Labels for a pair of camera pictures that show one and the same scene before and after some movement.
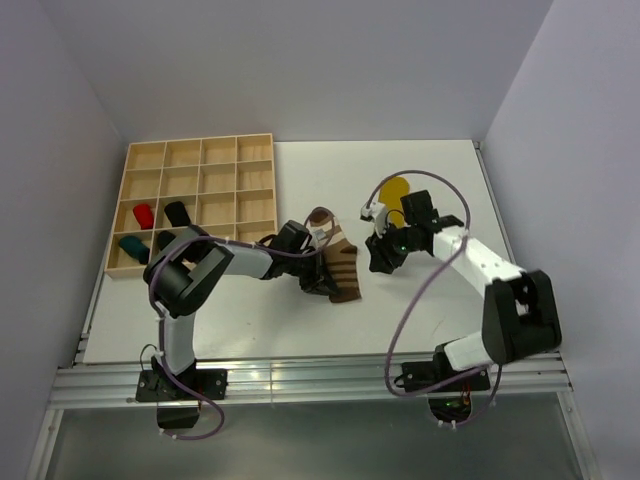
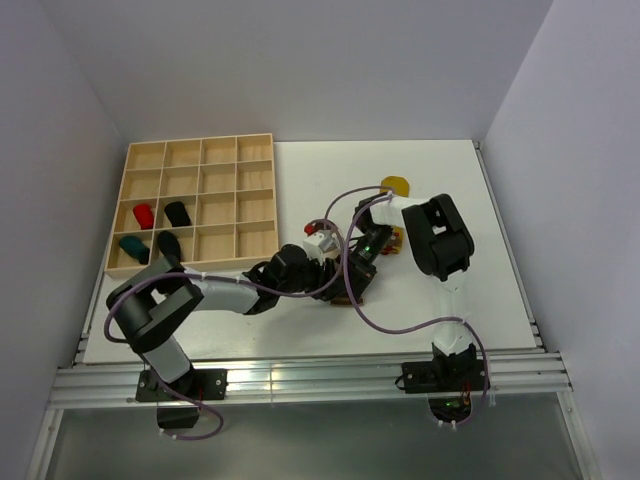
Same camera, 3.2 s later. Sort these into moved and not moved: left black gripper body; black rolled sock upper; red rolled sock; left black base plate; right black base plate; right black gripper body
Moved: left black gripper body; right black gripper body
Not moved: right black base plate; black rolled sock upper; red rolled sock; left black base plate
